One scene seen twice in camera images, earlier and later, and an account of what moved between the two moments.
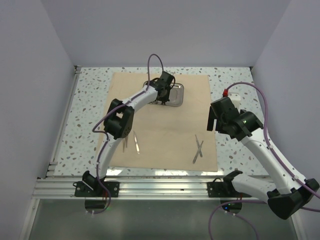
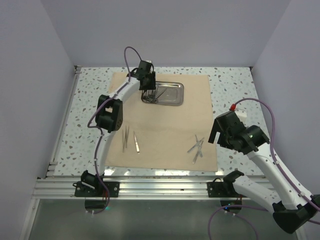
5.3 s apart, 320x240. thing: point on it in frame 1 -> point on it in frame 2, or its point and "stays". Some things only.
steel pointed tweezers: x=125 y=138 stays
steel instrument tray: x=176 y=95 stays
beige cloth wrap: x=167 y=137 stays
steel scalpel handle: x=200 y=151 stays
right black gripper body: x=219 y=125 -> x=224 y=139
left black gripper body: x=166 y=95 -> x=151 y=81
